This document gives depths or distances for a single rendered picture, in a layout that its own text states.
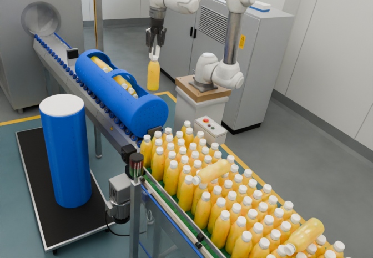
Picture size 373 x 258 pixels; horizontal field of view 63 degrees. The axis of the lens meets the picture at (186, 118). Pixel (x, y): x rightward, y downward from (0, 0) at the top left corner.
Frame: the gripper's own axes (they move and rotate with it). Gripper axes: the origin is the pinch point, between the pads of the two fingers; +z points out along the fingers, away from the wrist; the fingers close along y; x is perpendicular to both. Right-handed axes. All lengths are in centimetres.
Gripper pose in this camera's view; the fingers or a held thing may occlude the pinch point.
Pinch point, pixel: (154, 52)
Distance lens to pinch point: 181.3
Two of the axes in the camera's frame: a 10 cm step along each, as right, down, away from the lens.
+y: -7.7, 2.5, -5.8
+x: 6.2, 5.0, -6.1
